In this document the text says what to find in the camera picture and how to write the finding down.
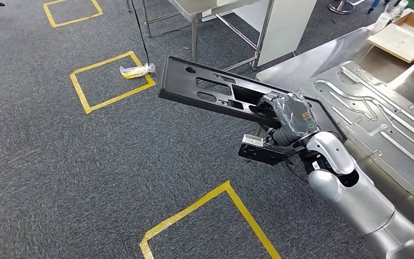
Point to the black plastic panel part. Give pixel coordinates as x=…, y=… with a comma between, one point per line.
x=178, y=82

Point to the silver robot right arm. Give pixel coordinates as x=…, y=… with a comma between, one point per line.
x=353, y=200

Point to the steel workbench table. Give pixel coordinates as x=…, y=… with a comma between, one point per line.
x=317, y=60

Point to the thin black pole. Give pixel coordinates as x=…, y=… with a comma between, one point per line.
x=141, y=32

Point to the white board panel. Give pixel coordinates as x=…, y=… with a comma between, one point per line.
x=285, y=28

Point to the stamped silver metal panel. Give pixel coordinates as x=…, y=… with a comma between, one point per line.
x=382, y=118

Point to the round metal stanchion base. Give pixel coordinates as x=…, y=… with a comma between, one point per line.
x=341, y=7

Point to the small white box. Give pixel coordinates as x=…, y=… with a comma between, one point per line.
x=382, y=23

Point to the white foam insert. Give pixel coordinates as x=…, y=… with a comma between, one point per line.
x=400, y=43

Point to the clear plastic bottle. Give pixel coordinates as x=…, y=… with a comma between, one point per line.
x=397, y=9

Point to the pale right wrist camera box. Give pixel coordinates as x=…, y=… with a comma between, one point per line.
x=252, y=140

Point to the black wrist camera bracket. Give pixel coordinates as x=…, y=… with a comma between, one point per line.
x=264, y=155

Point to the steel frame table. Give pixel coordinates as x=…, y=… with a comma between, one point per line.
x=192, y=9

